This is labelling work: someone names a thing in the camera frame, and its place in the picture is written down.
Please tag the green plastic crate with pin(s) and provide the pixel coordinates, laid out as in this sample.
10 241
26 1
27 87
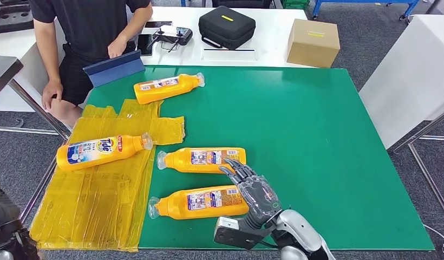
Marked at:
295 4

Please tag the brown cardboard box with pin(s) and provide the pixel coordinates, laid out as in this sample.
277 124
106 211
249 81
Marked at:
311 46

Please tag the black box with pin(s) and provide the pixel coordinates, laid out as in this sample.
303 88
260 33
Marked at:
243 3

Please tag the orange detergent bottle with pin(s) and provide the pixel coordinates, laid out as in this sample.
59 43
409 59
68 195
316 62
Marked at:
171 206
161 89
182 161
82 158

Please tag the yellow plastic sheet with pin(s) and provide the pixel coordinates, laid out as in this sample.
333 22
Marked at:
93 208

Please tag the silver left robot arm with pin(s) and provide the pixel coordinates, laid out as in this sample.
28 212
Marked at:
6 229

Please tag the black remote controller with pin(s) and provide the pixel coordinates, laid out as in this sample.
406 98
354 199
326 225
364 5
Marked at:
173 36

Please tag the blue tablet case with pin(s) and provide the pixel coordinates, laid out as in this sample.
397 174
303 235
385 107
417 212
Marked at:
113 70

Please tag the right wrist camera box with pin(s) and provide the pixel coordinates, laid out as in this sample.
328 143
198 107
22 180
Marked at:
236 237

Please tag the black flat tablet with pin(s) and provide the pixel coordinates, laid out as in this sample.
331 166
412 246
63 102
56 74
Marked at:
156 24

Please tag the black smartphone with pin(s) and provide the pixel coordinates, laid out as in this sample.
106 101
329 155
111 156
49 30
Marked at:
144 45

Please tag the black foam tray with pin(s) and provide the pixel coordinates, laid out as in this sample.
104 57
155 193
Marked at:
10 18

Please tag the white side table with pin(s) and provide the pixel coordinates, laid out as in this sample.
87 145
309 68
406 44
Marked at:
405 82

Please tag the grey side table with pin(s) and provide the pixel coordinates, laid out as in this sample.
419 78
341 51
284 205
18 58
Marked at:
3 71

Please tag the person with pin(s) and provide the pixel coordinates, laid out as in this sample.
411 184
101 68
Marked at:
89 25

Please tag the white desk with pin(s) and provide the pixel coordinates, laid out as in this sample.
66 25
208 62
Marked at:
272 39

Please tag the blue metal cart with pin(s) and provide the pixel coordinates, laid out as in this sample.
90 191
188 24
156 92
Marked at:
351 1

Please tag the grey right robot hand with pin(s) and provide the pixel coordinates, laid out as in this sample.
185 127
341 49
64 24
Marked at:
259 197

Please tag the black carrying case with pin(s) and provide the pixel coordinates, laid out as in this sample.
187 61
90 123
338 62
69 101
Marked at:
225 29

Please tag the green table mat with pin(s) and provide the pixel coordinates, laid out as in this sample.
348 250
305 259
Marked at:
297 125

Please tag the metal frame bar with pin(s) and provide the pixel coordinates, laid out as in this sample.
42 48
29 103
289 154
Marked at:
39 190
428 179

